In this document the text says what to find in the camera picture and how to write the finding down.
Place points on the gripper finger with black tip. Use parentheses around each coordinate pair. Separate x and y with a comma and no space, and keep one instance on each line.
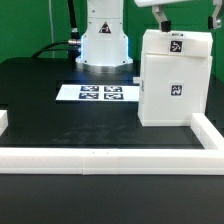
(215,20)
(159,14)

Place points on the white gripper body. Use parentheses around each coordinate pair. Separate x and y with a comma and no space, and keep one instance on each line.
(146,3)

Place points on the white cabinet top block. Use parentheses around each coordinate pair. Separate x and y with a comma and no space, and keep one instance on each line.
(184,43)

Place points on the white cabinet body box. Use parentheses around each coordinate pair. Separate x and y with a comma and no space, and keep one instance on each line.
(172,88)

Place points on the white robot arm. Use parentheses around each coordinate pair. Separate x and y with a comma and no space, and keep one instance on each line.
(104,45)

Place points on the white marker base plate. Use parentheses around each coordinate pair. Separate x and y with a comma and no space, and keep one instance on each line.
(107,93)

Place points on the white U-shaped fence frame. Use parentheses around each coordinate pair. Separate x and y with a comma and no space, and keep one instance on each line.
(207,161)

